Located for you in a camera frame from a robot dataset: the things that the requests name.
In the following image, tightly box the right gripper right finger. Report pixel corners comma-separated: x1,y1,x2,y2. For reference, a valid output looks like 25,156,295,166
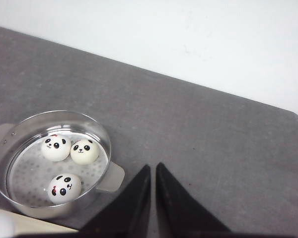
155,163,231,238

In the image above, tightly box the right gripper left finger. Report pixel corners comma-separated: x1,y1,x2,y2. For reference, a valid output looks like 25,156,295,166
79,165,151,238

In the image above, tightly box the panda bun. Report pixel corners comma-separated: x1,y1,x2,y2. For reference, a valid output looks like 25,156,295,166
70,139,100,165
47,173,82,204
0,210,15,238
41,134,72,162

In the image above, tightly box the white perforated steamer liner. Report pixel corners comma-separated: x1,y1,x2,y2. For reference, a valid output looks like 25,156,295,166
7,139,109,207

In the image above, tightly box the cream plastic tray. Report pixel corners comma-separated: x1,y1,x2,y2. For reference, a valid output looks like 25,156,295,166
1,209,77,237

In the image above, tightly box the stainless steel steamer pot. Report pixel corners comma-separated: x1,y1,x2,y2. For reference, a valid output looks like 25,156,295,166
0,111,125,219

